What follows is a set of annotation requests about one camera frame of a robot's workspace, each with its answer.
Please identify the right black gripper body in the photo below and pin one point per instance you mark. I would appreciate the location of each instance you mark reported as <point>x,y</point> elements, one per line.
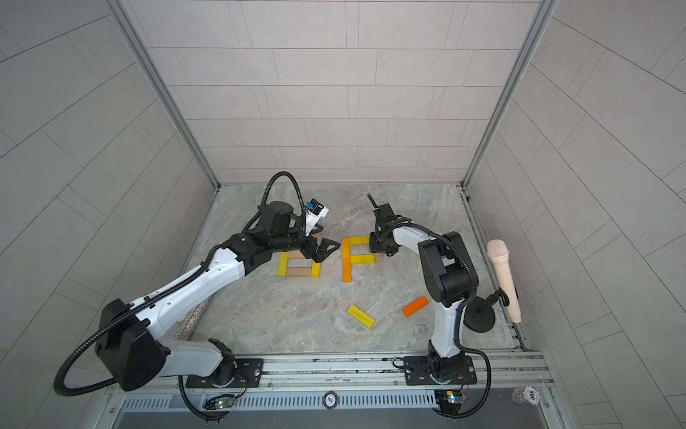
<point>380,242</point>

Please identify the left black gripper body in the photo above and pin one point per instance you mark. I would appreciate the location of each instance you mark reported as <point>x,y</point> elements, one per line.
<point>293,239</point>

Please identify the orange block small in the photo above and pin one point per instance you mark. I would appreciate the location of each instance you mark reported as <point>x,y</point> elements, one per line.
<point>345,248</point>

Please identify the yellow block pair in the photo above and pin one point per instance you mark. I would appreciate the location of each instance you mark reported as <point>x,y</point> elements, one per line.
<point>359,241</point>
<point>362,259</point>

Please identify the yellow block bottom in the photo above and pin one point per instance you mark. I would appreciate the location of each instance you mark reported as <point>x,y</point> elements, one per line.
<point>315,271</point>

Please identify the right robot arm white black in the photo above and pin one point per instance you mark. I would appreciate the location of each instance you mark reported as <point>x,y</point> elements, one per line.
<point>450,279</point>

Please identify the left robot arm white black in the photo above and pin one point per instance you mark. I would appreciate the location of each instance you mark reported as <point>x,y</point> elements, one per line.
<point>131,340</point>

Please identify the black round stand base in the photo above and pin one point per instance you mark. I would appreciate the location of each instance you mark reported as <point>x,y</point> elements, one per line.
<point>480,316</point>

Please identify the right circuit board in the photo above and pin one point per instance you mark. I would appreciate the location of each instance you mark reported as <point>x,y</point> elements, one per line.
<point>452,401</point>

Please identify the circuit board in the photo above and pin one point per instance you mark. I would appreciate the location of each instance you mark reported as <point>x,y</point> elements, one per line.
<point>220,402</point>
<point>452,401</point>

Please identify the left circuit board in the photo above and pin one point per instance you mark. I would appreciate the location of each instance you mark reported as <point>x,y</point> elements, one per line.
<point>220,402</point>

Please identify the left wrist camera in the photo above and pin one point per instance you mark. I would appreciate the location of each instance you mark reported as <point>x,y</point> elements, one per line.
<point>314,212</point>

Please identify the beige cylinder post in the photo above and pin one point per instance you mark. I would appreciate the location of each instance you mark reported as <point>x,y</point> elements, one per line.
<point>498,254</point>

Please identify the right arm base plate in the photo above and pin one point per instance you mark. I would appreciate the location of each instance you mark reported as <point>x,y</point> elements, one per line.
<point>431,370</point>

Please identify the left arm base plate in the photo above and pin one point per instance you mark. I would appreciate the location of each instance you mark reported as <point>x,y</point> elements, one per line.
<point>241,373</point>

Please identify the aluminium rail frame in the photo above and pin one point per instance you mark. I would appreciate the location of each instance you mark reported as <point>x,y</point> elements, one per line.
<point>345,390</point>

